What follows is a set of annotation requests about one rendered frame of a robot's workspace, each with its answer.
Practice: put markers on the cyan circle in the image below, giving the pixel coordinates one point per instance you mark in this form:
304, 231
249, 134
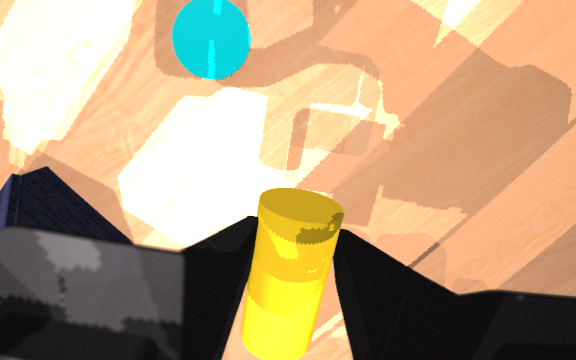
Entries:
211, 38

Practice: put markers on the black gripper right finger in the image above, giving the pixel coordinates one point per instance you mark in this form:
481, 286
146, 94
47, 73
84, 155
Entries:
392, 312

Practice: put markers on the yellow cylinder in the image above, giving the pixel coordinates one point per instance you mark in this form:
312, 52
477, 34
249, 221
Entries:
295, 243

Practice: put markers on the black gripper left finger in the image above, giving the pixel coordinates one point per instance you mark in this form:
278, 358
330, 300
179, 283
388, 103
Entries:
185, 300

